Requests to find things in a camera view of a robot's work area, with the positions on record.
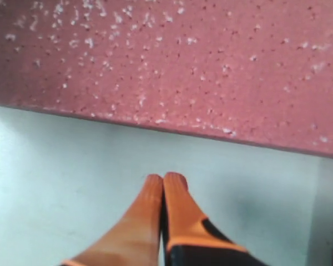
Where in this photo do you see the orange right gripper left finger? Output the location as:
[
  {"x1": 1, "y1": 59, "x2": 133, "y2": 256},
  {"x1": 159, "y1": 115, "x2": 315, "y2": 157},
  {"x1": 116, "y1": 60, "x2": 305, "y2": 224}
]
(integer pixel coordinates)
[{"x1": 62, "y1": 174, "x2": 163, "y2": 265}]

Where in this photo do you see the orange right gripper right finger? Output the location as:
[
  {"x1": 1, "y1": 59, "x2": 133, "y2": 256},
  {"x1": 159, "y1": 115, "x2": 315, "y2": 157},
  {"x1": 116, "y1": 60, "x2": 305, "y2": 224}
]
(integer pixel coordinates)
[{"x1": 163, "y1": 172, "x2": 249, "y2": 265}]

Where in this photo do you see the red brick front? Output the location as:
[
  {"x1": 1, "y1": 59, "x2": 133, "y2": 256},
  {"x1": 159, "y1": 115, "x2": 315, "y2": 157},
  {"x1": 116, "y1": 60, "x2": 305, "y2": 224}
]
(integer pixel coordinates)
[{"x1": 0, "y1": 1, "x2": 333, "y2": 157}]

